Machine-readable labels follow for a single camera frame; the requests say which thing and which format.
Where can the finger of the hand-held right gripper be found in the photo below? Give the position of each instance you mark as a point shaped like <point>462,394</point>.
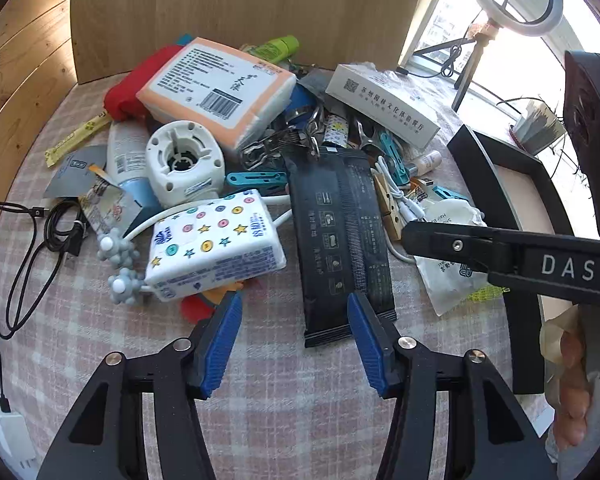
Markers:
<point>445,240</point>

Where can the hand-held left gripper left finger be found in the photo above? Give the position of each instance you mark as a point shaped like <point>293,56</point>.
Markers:
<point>222,345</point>

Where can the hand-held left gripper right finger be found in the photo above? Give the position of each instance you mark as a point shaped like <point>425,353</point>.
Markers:
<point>367,347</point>

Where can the white plastic bag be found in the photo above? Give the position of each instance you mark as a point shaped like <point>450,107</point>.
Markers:
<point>445,285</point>

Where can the wooden clothespin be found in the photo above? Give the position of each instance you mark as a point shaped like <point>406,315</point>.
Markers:
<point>390,215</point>

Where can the black tray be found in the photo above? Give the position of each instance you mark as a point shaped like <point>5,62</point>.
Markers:
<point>522,350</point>

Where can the black comb package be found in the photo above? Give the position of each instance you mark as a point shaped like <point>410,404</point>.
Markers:
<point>340,240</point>

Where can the pink plaid covered desktop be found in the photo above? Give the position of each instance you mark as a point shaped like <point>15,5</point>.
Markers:
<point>280,410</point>

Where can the person's right hand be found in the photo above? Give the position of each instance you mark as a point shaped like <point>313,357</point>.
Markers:
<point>572,390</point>

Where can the orange white snack sachet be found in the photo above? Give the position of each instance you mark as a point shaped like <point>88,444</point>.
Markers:
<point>105,205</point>
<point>420,197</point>

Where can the yellow-green mesh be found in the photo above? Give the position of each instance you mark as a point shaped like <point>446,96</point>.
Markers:
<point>485,294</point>

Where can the small pink-white bottle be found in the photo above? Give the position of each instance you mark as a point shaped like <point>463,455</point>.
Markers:
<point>425,162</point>

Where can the star patterned tissue pack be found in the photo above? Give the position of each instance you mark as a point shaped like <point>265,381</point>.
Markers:
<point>215,245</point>

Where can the grey flower-shaped knob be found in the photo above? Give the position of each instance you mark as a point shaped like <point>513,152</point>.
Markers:
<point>107,245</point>
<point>120,285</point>

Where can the small metal clamp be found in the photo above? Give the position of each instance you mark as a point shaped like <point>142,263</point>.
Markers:
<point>365,135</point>

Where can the grey planter box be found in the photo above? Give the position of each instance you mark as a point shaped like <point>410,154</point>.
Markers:
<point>540,132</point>

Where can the patterned lighter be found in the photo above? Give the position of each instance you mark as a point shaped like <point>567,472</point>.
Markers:
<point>336,132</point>

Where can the white printed box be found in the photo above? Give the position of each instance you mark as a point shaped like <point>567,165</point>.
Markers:
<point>380,100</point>

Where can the black tripod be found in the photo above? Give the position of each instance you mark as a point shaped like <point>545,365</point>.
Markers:
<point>467,77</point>

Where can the teal flat clip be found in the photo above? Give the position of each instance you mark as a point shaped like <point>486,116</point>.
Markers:
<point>255,180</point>

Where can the white plastic device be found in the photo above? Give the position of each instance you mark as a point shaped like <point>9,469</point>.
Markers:
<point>180,160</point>

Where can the large metal clamp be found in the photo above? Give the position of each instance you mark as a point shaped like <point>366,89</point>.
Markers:
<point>265,152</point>

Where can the white lotion tube blue cap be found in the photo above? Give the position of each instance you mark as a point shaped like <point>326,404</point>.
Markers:
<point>125,150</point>

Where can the white power adapter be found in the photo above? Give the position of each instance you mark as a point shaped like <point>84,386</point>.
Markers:
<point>10,435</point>

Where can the yellow stick sachet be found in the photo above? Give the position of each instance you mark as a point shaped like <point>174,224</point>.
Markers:
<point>75,140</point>

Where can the green tube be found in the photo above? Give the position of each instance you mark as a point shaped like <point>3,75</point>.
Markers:
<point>275,49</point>

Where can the orange tissue pack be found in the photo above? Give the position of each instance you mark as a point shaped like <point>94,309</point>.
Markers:
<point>215,85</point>

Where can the red cloth pouch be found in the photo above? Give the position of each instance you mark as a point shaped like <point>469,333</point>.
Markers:
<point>130,90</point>

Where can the blue packet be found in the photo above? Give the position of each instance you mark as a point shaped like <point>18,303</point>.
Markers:
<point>185,40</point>

